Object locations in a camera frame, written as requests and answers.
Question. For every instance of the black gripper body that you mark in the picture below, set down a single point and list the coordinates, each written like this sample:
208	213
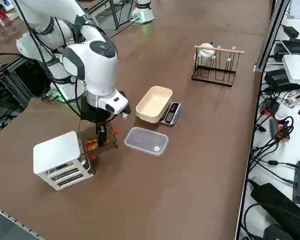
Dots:
95	115

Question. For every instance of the brown fried chicken toy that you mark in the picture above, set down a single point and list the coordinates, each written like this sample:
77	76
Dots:
91	146

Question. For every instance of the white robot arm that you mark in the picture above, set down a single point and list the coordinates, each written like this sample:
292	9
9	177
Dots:
143	13
100	80

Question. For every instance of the black rectangular box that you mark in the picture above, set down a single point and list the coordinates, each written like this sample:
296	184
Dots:
275	78

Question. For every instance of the clear plastic container lid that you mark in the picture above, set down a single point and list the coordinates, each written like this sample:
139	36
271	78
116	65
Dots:
146	141

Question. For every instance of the cream rectangular container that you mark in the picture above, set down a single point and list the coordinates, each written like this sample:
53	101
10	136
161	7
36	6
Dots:
152	105

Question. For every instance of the clear acrylic stand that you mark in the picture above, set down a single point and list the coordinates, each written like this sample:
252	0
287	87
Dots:
2	32

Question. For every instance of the white smiley mug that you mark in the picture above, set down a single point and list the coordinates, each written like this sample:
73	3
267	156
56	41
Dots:
205	55

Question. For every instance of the red and black device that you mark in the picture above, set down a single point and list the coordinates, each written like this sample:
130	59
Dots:
270	106

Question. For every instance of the orange and black adapter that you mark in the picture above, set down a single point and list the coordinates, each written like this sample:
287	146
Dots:
277	127

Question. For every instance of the black power adapter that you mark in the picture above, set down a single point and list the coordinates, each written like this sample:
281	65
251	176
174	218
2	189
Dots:
291	31

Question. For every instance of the aluminium table edge rail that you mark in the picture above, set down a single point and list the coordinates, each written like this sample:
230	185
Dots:
15	221

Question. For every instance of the aluminium camera post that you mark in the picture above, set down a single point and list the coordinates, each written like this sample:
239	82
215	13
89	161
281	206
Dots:
272	35

